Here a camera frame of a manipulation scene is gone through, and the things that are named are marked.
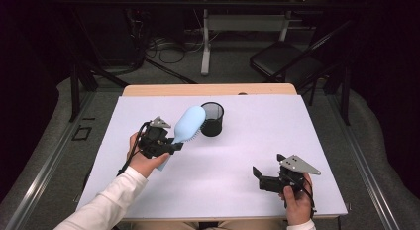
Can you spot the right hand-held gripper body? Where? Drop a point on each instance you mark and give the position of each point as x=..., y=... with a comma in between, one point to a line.
x=294, y=167

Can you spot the person's right hand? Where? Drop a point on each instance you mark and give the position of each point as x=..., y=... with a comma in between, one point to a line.
x=297, y=205

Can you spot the light blue hairbrush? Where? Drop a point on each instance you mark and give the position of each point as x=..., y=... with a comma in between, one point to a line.
x=189, y=122

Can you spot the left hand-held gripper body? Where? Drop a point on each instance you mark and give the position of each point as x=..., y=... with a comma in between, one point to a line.
x=153, y=140

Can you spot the metal floor rail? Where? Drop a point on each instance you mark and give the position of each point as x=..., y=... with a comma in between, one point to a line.
x=366, y=170
x=43, y=170

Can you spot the white-legged wooden desk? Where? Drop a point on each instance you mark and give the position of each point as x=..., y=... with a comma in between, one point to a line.
x=244, y=22

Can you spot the black folding chair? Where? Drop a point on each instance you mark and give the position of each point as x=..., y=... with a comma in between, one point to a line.
x=280, y=59

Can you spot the person's left hand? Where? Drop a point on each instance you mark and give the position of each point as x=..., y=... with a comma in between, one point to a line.
x=145, y=165

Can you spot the black metal stand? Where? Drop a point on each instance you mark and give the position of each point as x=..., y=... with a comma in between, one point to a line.
x=75, y=88
x=345, y=91

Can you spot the white table mat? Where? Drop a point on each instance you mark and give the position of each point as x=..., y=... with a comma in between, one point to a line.
x=231, y=164

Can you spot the black mesh pen holder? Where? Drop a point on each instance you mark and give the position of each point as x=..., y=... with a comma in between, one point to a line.
x=211, y=126

